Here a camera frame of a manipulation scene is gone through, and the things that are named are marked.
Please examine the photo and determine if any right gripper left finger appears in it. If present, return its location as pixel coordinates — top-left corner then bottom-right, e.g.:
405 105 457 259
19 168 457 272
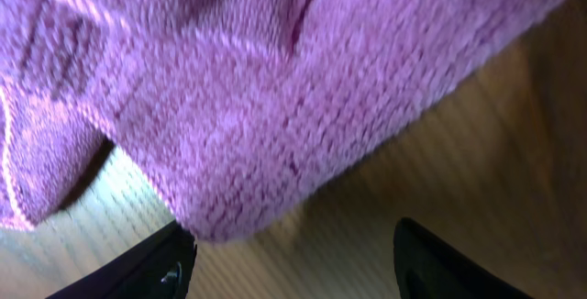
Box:
50 221 197 299

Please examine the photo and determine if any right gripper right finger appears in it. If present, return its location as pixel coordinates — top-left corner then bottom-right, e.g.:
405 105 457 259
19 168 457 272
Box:
393 217 530 299

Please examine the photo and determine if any purple cloth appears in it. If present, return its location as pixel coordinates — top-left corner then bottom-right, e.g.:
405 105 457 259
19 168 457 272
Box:
1 0 563 241

